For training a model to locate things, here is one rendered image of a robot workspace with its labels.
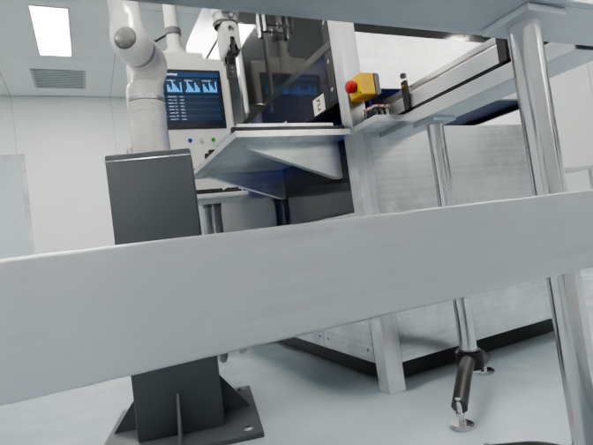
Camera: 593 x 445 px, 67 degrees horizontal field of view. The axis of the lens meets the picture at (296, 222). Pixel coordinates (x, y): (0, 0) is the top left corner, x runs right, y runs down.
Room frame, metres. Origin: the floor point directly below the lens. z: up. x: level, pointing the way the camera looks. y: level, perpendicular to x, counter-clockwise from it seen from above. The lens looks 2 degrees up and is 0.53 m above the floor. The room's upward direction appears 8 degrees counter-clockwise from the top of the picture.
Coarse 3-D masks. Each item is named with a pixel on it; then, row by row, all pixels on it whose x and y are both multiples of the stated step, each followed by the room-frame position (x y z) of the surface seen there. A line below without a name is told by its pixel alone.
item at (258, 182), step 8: (208, 176) 1.88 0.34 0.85; (216, 176) 1.89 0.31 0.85; (224, 176) 1.91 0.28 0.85; (232, 176) 1.92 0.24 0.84; (240, 176) 1.94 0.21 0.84; (248, 176) 1.95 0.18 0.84; (256, 176) 1.97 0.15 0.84; (264, 176) 1.99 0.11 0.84; (272, 176) 2.00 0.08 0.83; (280, 176) 2.02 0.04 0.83; (232, 184) 1.93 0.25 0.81; (240, 184) 1.94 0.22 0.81; (248, 184) 1.95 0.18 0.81; (256, 184) 1.97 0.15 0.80; (264, 184) 1.98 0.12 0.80; (272, 184) 2.00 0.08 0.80; (280, 184) 2.01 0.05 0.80; (264, 192) 1.98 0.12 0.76; (272, 192) 2.00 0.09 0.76; (280, 192) 2.01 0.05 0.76
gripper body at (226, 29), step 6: (216, 24) 1.42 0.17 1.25; (222, 24) 1.40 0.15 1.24; (228, 24) 1.40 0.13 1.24; (234, 24) 1.41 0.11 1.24; (216, 30) 1.46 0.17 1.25; (222, 30) 1.41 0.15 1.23; (228, 30) 1.40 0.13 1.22; (234, 30) 1.41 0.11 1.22; (222, 36) 1.41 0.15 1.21; (228, 36) 1.40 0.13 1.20; (234, 36) 1.40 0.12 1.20; (222, 42) 1.42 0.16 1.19; (228, 42) 1.39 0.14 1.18; (234, 42) 1.41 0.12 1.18; (222, 48) 1.43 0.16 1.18; (228, 48) 1.40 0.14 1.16; (240, 48) 1.41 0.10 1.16; (222, 54) 1.44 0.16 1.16; (222, 60) 1.46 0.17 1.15
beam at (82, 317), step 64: (576, 192) 0.70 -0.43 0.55; (64, 256) 0.40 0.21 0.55; (128, 256) 0.42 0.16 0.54; (192, 256) 0.44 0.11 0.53; (256, 256) 0.47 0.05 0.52; (320, 256) 0.50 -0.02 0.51; (384, 256) 0.54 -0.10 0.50; (448, 256) 0.58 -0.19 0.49; (512, 256) 0.63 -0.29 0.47; (576, 256) 0.68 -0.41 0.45; (0, 320) 0.37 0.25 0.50; (64, 320) 0.39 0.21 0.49; (128, 320) 0.41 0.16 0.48; (192, 320) 0.44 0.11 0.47; (256, 320) 0.47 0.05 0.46; (320, 320) 0.50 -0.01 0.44; (0, 384) 0.37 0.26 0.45; (64, 384) 0.39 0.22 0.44
